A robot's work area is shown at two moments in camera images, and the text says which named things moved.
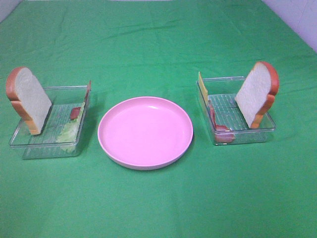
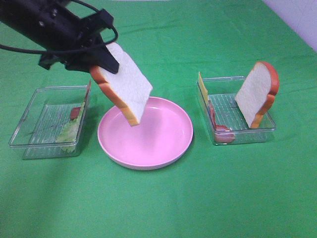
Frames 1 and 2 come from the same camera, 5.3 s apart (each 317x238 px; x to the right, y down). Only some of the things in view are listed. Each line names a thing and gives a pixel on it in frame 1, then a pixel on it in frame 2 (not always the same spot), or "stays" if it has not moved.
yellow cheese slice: (203, 89) stays
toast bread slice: (256, 95) stays
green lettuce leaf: (67, 135) stays
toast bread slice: (28, 97) to (129, 88)
